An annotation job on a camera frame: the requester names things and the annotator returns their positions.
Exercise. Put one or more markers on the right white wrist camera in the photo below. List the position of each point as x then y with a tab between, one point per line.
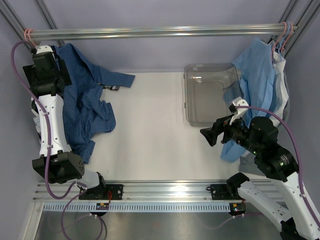
238	108

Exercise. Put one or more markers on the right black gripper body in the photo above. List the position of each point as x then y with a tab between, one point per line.
237	132

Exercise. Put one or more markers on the light blue shirt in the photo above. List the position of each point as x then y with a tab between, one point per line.
256	82

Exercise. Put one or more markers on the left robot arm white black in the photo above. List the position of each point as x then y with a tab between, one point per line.
57	163

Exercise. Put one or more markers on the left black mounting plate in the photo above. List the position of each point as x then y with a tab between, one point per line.
99	193

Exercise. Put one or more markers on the pink hanger on right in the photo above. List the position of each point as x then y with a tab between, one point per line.
273	49

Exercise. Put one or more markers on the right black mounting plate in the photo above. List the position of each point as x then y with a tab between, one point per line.
219	191

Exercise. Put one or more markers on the blue hanger on right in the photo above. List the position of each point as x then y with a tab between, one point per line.
289	30

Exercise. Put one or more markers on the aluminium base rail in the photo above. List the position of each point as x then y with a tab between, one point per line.
157	190

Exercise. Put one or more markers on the clear plastic bin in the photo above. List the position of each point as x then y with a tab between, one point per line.
209	88

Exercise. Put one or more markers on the aluminium hanging rod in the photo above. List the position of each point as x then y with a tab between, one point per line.
157	32

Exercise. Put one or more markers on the grey shirt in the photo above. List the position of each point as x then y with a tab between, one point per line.
256	162

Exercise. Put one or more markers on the blue checked shirt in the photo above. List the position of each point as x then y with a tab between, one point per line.
84	113

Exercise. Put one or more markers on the left aluminium frame post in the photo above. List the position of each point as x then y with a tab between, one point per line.
26	14

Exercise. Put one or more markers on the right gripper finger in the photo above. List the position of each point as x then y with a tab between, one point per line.
221	121
211	135

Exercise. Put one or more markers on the white slotted cable duct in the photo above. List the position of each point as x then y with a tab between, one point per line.
140	207

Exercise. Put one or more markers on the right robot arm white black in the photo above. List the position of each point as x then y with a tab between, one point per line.
296	221

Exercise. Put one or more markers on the black mounting plate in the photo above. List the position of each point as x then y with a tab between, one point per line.
99	193
219	191

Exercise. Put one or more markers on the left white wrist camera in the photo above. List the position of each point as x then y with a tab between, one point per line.
44	49

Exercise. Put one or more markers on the pink hanger on left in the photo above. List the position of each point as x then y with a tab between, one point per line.
26	35

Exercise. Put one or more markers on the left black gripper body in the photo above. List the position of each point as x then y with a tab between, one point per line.
61	72

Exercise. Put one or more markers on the right aluminium frame post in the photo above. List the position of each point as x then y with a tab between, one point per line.
304	20

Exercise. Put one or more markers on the pink wire hanger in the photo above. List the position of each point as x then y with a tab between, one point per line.
32	41

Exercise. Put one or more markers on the black white plaid shirt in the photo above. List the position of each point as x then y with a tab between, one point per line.
36	117

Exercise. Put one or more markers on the aluminium frame post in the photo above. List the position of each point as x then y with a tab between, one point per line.
304	20
26	14

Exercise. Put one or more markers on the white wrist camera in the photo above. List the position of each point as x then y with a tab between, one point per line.
44	49
238	108

